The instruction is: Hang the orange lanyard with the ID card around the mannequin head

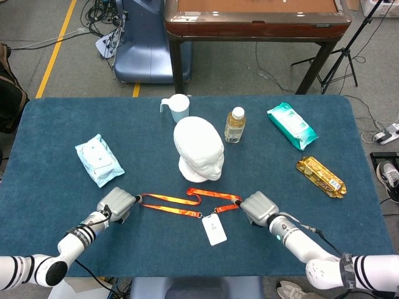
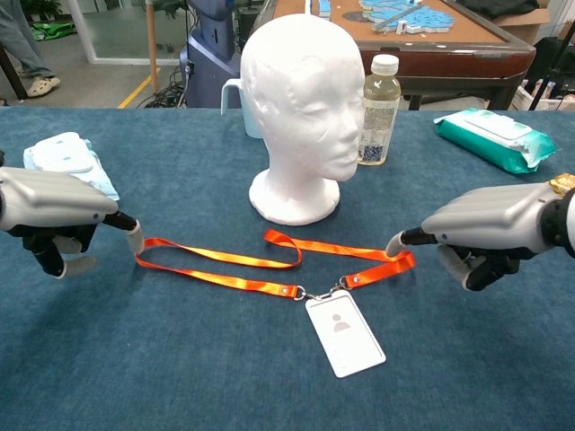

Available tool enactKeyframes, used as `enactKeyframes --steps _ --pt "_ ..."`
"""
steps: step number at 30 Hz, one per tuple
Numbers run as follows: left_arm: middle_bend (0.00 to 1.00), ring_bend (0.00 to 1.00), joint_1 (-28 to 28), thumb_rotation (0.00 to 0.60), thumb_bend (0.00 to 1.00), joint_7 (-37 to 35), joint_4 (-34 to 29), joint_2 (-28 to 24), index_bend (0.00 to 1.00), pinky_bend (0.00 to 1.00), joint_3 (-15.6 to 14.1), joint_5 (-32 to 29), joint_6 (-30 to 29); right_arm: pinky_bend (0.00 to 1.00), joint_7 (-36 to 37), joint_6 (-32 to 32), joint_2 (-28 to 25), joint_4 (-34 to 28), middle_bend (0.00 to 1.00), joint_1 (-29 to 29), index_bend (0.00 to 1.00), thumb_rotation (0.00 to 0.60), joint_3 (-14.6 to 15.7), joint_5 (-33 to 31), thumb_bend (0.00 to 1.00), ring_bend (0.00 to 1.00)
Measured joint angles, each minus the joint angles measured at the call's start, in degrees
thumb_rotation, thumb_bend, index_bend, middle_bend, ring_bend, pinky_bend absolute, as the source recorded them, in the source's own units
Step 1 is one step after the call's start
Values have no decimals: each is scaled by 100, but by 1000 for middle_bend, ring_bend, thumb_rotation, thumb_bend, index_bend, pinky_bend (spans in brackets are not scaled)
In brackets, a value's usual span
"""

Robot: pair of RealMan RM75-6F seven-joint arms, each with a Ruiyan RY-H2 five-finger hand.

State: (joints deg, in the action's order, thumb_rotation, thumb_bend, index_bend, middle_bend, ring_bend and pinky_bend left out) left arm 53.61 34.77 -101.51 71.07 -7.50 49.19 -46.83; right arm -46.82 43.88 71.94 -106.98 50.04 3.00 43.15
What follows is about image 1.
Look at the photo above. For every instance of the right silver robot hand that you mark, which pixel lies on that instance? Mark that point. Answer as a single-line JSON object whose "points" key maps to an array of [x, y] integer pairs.
{"points": [[258, 207]]}

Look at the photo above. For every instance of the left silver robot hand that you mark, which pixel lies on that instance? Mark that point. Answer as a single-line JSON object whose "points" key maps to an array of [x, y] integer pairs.
{"points": [[118, 201]]}

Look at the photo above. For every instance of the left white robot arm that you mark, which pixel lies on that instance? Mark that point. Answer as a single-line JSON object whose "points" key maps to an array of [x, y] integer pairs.
{"points": [[74, 240]]}

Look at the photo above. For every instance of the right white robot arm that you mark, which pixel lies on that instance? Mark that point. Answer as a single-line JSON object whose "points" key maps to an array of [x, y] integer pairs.
{"points": [[296, 240]]}

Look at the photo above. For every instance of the white foam mannequin head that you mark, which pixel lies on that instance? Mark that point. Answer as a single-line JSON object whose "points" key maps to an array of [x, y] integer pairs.
{"points": [[199, 146]]}

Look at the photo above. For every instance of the light blue wet wipes pack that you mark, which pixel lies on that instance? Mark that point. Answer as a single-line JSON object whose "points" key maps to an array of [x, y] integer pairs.
{"points": [[99, 162]]}

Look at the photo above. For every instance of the gold foil snack package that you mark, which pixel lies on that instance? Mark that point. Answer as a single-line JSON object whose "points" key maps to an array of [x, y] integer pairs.
{"points": [[321, 177]]}

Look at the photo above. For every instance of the blue felt table cover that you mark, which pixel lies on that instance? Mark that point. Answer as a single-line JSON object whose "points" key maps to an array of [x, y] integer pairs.
{"points": [[62, 155]]}

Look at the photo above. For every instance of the clear bottle with yellow drink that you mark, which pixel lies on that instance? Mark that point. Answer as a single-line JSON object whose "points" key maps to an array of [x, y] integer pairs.
{"points": [[235, 127]]}

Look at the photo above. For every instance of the green wet wipes pack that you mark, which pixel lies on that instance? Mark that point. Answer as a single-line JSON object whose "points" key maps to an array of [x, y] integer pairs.
{"points": [[293, 127]]}

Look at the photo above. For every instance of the beige sneaker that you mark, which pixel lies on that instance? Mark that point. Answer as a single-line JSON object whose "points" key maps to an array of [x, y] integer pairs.
{"points": [[291, 292]]}

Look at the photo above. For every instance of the white carton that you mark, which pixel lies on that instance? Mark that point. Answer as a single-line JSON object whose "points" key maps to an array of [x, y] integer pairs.
{"points": [[78, 291]]}

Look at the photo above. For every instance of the grey black sneaker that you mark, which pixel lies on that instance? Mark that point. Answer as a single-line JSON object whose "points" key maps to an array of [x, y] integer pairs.
{"points": [[388, 180]]}

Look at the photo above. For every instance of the black foot pedal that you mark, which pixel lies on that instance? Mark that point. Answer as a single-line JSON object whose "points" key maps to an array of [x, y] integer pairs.
{"points": [[385, 155]]}

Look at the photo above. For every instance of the white power strip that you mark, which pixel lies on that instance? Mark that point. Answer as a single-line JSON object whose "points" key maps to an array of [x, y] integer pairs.
{"points": [[386, 135]]}

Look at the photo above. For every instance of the black brown bag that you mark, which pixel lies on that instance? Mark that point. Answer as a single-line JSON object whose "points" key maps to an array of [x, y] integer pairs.
{"points": [[12, 99]]}

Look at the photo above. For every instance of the white socket board with plugs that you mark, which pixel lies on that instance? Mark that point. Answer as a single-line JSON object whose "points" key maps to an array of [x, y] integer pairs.
{"points": [[104, 45]]}

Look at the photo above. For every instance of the black tripod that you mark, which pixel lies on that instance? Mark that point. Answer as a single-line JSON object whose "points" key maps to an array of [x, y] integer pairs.
{"points": [[343, 51]]}

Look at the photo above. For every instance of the brown mahjong table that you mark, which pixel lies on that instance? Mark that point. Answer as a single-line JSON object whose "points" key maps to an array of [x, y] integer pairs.
{"points": [[249, 29]]}

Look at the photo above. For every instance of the white box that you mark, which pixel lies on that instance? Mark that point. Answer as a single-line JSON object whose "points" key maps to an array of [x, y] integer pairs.
{"points": [[383, 11]]}

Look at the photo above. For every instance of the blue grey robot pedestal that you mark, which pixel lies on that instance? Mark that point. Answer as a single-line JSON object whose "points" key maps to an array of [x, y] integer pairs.
{"points": [[143, 56]]}

